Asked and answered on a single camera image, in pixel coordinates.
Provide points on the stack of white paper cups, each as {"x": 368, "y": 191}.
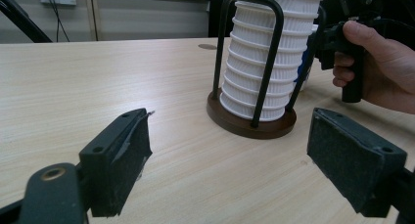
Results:
{"x": 251, "y": 57}

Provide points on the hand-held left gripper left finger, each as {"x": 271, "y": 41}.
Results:
{"x": 107, "y": 171}

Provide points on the black stand leg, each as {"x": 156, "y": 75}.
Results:
{"x": 23, "y": 22}

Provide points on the white cup with blue print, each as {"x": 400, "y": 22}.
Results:
{"x": 306, "y": 66}

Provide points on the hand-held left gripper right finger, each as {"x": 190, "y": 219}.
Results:
{"x": 352, "y": 158}

